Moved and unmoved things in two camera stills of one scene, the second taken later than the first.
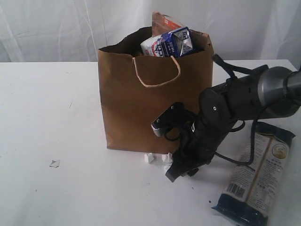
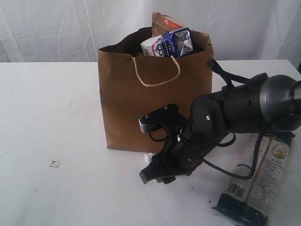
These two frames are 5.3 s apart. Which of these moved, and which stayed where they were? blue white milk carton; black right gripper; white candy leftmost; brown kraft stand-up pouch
Moved: black right gripper
Stayed: blue white milk carton; white candy leftmost; brown kraft stand-up pouch
